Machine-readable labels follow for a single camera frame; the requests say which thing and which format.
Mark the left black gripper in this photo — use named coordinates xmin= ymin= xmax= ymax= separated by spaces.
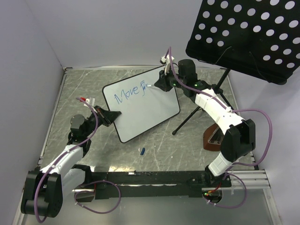
xmin=83 ymin=105 xmax=121 ymax=137

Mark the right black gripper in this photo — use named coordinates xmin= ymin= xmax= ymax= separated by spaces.
xmin=155 ymin=67 xmax=186 ymax=92

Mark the white whiteboard black frame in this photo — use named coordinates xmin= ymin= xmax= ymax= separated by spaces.
xmin=102 ymin=67 xmax=180 ymax=143

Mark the blue marker cap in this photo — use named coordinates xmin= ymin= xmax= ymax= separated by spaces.
xmin=140 ymin=148 xmax=145 ymax=156

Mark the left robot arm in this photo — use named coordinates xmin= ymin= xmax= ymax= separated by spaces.
xmin=21 ymin=106 xmax=121 ymax=223

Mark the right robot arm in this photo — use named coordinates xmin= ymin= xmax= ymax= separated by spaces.
xmin=154 ymin=56 xmax=255 ymax=187

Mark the black perforated music stand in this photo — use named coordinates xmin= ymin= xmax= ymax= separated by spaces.
xmin=172 ymin=0 xmax=300 ymax=135

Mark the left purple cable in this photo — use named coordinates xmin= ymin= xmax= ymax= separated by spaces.
xmin=34 ymin=97 xmax=99 ymax=223

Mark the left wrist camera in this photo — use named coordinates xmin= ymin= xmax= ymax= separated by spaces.
xmin=80 ymin=97 xmax=96 ymax=107

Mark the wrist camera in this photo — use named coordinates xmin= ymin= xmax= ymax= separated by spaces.
xmin=80 ymin=97 xmax=96 ymax=107
xmin=160 ymin=54 xmax=171 ymax=75

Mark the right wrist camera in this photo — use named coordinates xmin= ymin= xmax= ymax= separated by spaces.
xmin=160 ymin=54 xmax=171 ymax=75

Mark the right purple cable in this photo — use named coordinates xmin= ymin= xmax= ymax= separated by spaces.
xmin=165 ymin=46 xmax=274 ymax=166

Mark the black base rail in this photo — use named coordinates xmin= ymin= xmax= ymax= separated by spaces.
xmin=76 ymin=171 xmax=232 ymax=200

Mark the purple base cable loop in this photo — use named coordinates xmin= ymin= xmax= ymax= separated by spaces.
xmin=74 ymin=180 xmax=122 ymax=215

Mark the aluminium frame rail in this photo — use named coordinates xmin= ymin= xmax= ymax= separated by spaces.
xmin=229 ymin=170 xmax=270 ymax=189

